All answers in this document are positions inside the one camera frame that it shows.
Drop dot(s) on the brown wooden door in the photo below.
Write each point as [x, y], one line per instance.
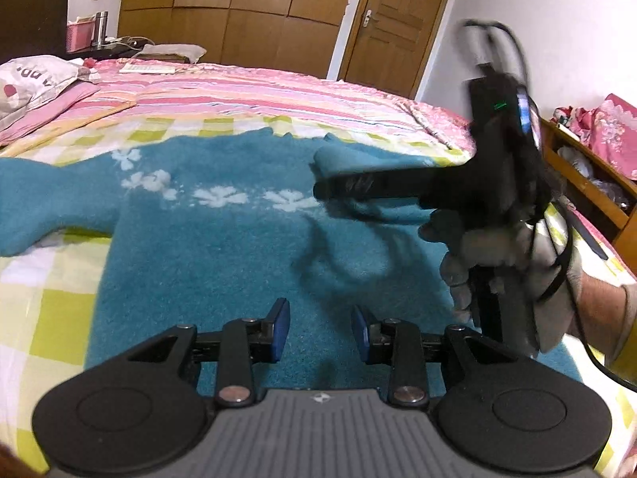
[398, 25]

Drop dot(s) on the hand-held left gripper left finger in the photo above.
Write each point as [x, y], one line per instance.
[281, 331]

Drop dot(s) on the white pink printed pillow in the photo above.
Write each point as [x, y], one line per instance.
[35, 82]

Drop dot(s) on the pink flat pillow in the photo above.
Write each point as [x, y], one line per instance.
[54, 107]

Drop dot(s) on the green white checkered bed sheet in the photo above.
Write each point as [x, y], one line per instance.
[54, 303]

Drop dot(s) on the wooden bedside shelf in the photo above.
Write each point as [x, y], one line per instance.
[582, 199]

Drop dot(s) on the dark tall cabinet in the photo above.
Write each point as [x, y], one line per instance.
[32, 7]

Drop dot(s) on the teal flower-print sweater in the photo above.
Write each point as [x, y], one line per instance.
[224, 259]

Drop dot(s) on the pink striped blanket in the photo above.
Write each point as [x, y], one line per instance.
[259, 92]

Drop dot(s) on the person's right hand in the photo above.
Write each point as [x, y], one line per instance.
[552, 284]

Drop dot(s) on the white flat remote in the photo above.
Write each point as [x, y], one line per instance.
[148, 67]

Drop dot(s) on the pink plastic basket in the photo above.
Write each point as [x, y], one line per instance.
[79, 36]

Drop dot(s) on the steel thermos bottle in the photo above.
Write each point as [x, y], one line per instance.
[101, 30]

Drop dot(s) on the dark nightstand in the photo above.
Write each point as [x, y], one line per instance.
[117, 50]

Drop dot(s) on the grey folded cloth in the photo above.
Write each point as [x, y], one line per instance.
[171, 53]

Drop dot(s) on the brown wooden wardrobe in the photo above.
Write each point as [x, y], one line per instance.
[249, 10]

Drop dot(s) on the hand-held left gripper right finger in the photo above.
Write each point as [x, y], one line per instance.
[360, 333]

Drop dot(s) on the white plastic bag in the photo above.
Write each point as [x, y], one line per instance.
[575, 162]

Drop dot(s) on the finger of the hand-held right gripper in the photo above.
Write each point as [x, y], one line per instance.
[371, 184]

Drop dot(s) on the person's right forearm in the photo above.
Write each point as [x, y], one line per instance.
[604, 308]

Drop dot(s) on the pink floral quilt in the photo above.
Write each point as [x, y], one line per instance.
[614, 134]

